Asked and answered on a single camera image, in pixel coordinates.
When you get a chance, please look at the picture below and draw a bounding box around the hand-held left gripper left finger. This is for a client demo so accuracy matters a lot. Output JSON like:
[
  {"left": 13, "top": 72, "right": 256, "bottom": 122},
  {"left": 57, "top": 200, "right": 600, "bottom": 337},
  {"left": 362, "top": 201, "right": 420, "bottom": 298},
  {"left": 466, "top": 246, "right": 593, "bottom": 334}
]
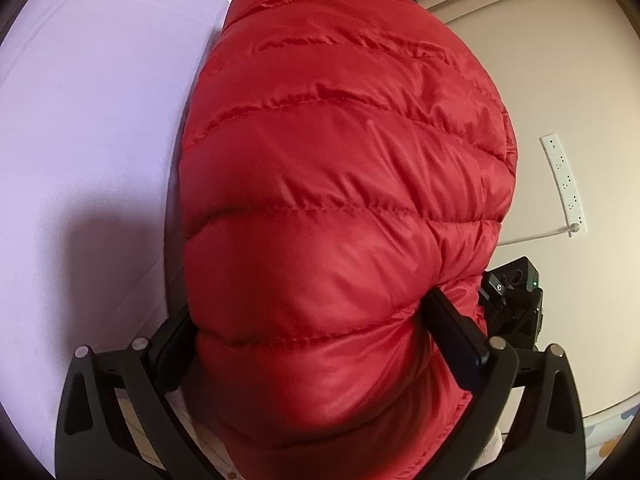
[{"left": 55, "top": 302, "right": 211, "bottom": 480}]

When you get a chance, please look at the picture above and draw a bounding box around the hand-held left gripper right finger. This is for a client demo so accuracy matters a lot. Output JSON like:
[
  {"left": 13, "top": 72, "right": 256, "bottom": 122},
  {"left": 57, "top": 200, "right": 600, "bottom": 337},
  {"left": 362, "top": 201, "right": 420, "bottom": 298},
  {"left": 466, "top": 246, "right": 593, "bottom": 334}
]
[{"left": 425, "top": 287, "right": 587, "bottom": 480}]

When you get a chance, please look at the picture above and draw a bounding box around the red puffer jacket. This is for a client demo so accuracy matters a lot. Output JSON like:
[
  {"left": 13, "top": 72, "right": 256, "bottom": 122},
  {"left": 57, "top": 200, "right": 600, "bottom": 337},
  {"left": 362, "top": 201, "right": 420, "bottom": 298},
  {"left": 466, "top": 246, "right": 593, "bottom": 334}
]
[{"left": 177, "top": 0, "right": 521, "bottom": 480}]

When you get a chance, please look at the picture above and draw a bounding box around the white power strip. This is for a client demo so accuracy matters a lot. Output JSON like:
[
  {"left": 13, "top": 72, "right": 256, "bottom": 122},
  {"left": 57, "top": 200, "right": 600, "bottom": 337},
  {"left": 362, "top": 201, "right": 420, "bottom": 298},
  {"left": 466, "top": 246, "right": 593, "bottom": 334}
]
[{"left": 539, "top": 132, "right": 587, "bottom": 237}]

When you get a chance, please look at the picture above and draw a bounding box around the patterned floor mat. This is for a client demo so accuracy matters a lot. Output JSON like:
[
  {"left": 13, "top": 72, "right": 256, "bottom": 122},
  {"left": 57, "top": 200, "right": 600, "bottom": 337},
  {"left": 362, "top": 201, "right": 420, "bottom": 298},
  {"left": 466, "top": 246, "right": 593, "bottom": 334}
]
[{"left": 582, "top": 407, "right": 633, "bottom": 463}]

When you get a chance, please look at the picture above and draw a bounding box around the purple floral bedsheet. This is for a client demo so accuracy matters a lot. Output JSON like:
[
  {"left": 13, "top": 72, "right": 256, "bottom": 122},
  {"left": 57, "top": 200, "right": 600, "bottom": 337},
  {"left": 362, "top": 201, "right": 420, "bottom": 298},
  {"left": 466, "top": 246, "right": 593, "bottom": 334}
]
[{"left": 0, "top": 0, "right": 281, "bottom": 480}]

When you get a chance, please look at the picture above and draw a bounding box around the white cable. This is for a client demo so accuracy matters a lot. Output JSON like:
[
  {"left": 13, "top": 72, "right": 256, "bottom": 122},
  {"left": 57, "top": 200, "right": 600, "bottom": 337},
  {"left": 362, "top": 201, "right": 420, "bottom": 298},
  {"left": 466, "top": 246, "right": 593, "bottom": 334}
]
[{"left": 497, "top": 227, "right": 576, "bottom": 248}]

